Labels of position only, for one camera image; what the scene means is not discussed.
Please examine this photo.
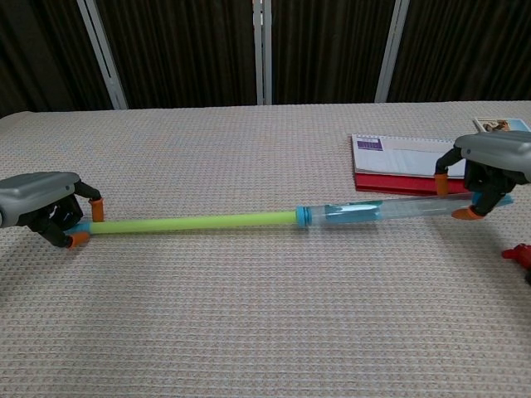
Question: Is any book with photo cover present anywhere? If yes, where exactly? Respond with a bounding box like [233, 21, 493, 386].
[473, 116, 529, 134]

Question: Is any red folder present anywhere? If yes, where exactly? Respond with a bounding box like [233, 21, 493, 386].
[354, 171, 475, 197]

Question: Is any white spiral notebook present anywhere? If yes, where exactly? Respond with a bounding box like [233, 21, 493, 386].
[350, 133, 467, 180]

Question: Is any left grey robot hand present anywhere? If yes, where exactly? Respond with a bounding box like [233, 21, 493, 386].
[0, 171, 105, 250]

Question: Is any red and black toy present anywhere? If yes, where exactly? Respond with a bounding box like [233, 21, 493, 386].
[500, 242, 531, 286]

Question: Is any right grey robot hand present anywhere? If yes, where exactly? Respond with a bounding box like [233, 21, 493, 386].
[433, 130, 531, 221]

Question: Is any beige woven tablecloth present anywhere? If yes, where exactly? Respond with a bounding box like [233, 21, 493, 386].
[0, 98, 531, 398]

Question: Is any white screen frame post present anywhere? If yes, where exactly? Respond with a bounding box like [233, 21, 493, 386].
[251, 0, 274, 106]
[373, 0, 412, 104]
[76, 0, 129, 111]

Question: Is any dark ribbed screen panel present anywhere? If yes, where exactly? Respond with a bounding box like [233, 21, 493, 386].
[0, 0, 114, 119]
[270, 0, 396, 105]
[94, 0, 259, 110]
[387, 0, 531, 104]

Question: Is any clear teal plastic tube handle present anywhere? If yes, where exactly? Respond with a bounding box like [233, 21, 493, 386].
[295, 192, 515, 229]

